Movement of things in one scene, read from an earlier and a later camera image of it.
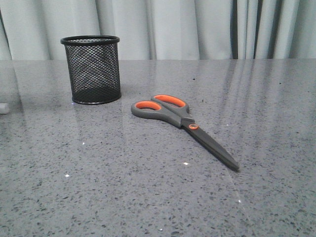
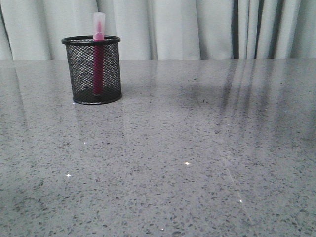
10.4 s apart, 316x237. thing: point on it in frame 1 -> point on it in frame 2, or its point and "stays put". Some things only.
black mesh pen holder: [93, 65] stays put
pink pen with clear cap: [4, 108] -> [99, 28]
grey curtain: [162, 29] stays put
